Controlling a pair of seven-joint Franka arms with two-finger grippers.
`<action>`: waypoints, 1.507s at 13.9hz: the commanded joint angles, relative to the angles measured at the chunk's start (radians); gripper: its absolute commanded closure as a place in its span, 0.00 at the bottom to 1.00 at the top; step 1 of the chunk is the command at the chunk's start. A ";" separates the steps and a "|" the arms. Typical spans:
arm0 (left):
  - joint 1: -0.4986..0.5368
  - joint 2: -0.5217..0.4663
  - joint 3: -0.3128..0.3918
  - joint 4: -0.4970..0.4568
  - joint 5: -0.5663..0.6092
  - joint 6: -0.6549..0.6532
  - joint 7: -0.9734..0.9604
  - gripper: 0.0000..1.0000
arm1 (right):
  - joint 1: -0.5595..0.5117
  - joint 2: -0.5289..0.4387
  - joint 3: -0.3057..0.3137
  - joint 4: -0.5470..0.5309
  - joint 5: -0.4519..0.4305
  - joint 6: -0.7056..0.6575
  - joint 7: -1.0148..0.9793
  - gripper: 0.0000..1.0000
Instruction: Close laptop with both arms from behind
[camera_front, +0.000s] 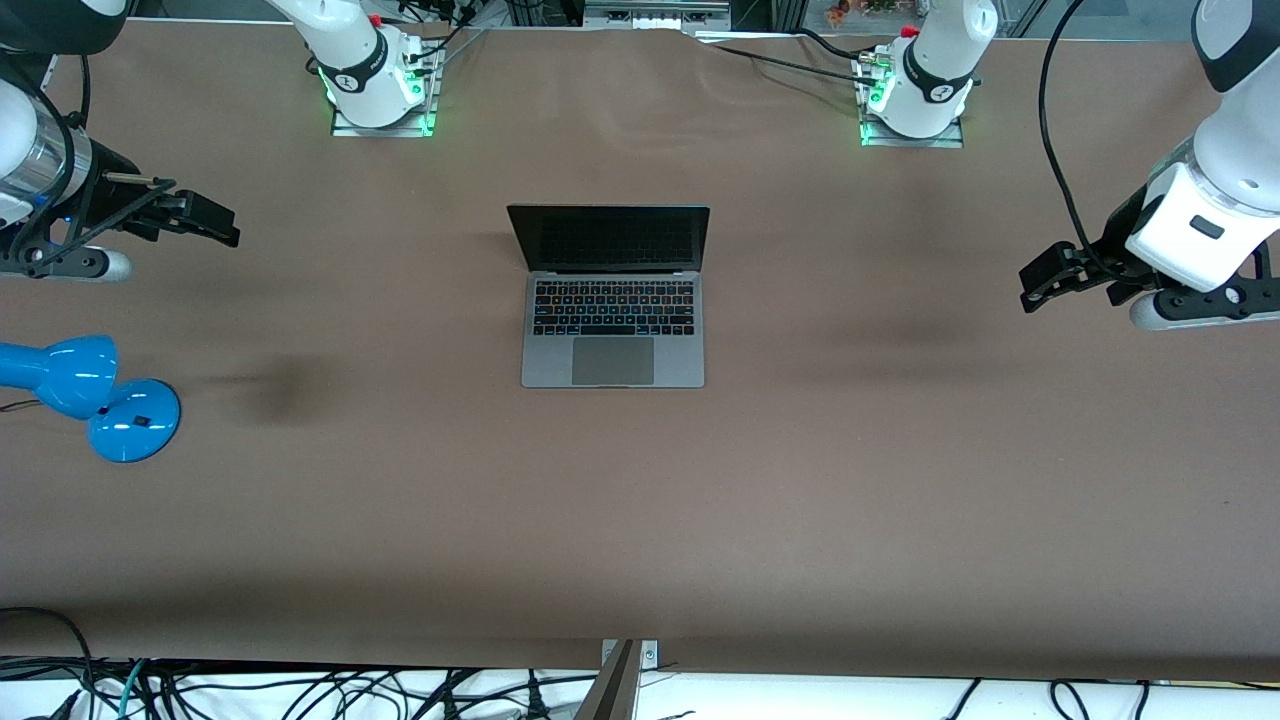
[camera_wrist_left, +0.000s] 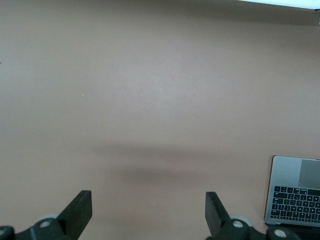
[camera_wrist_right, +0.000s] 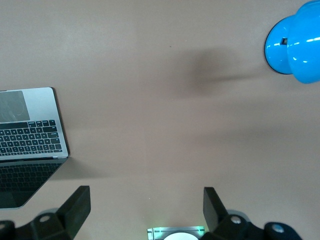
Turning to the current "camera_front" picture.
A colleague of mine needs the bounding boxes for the grey laptop with black keyboard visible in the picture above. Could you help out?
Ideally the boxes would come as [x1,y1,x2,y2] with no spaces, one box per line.
[506,204,712,390]

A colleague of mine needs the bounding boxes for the blue desk lamp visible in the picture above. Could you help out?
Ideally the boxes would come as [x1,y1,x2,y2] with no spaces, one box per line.
[0,334,183,464]

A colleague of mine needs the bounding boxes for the grey device box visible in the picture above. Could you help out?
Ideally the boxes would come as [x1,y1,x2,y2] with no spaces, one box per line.
[583,0,732,32]

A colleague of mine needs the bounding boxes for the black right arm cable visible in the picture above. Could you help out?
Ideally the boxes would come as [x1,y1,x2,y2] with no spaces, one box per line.
[0,55,93,256]

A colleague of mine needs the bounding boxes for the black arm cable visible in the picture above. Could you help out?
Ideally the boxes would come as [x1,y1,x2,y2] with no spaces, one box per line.
[1038,0,1113,273]
[0,55,93,256]

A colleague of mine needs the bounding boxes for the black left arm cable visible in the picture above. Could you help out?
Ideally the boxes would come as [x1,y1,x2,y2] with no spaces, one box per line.
[1038,0,1113,273]

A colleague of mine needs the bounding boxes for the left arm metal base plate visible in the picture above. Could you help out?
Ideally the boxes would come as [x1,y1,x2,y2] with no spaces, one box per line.
[857,55,967,150]

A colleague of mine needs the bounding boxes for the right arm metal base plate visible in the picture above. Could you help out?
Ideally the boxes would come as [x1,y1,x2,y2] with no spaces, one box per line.
[330,40,442,139]

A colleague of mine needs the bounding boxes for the black cable across table edge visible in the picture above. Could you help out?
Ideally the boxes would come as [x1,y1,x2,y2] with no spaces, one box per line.
[697,28,881,83]

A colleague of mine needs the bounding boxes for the black looped floor cable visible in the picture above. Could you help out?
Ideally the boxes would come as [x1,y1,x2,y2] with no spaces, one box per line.
[0,606,97,706]

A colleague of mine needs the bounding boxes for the teal floor cable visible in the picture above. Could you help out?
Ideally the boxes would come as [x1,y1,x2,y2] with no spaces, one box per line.
[118,658,151,720]

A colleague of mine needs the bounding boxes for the metal bracket with grey bar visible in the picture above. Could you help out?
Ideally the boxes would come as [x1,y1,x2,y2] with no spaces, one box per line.
[574,639,661,720]

